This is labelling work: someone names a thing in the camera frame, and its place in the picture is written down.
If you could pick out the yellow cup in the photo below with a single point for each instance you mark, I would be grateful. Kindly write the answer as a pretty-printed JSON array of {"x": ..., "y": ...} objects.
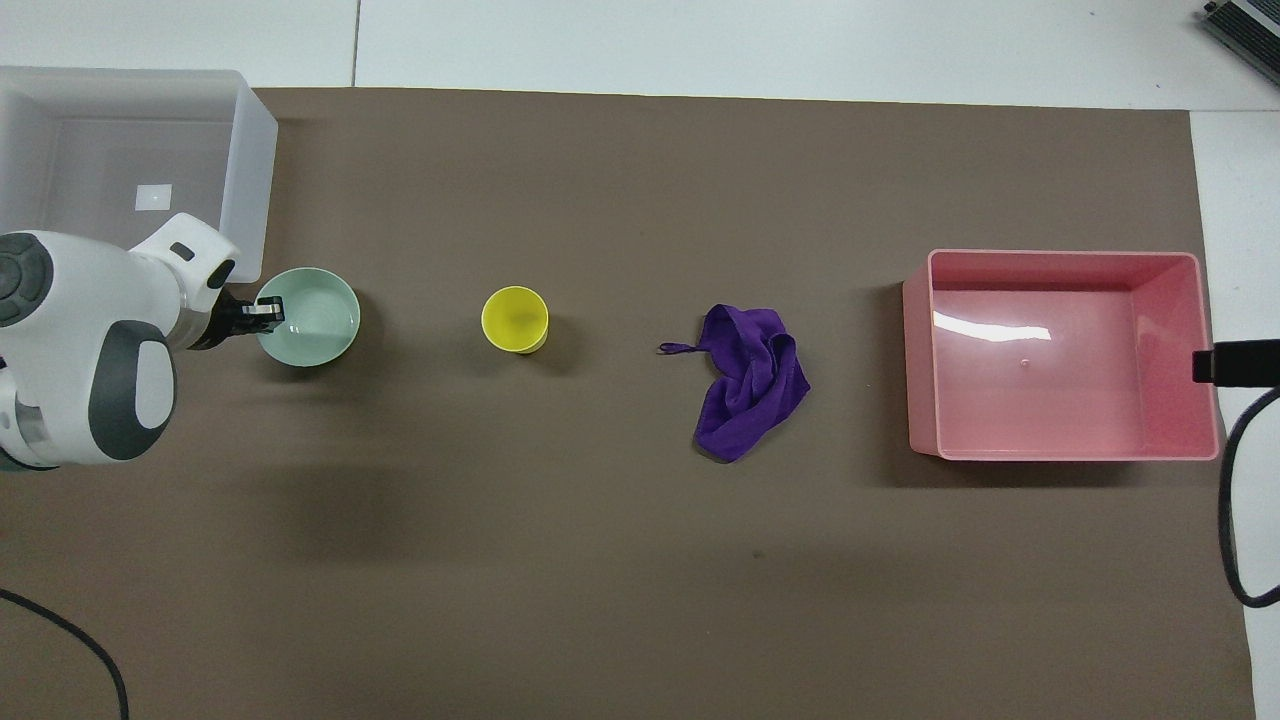
[{"x": 515, "y": 318}]

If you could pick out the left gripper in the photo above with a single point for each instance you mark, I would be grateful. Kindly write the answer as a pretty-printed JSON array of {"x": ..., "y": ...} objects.
[{"x": 214, "y": 322}]

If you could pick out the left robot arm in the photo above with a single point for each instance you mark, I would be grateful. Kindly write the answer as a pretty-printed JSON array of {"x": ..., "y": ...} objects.
[{"x": 80, "y": 330}]

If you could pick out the light green bowl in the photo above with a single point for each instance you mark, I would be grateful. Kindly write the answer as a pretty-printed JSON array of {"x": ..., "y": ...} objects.
[{"x": 320, "y": 330}]

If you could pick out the clear plastic storage box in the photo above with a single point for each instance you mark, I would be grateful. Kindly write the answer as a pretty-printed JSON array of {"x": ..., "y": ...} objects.
[{"x": 245, "y": 160}]

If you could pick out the grey ribbed device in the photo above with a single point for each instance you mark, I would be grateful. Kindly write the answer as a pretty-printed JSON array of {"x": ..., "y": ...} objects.
[{"x": 1250, "y": 25}]

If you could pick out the pink plastic box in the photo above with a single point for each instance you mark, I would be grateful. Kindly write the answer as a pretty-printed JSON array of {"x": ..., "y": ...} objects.
[{"x": 1040, "y": 380}]

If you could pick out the purple cloth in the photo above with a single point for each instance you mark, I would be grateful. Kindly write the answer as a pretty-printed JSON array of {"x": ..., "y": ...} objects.
[{"x": 748, "y": 385}]

